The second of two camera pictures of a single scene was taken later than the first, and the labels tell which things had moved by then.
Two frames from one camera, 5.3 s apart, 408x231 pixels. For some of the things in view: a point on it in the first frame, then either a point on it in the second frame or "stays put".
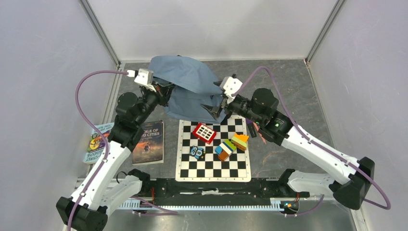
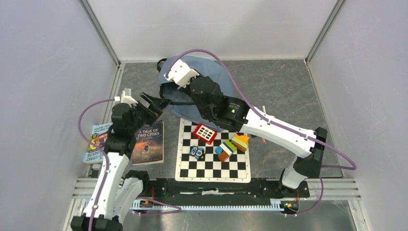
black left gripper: [163, 92] -> [152, 112]
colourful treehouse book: [97, 145] stays put
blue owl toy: [198, 153] stays put
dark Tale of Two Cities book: [149, 148] stays put
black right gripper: [215, 111] -> [185, 90]
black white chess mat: [235, 167] stays put
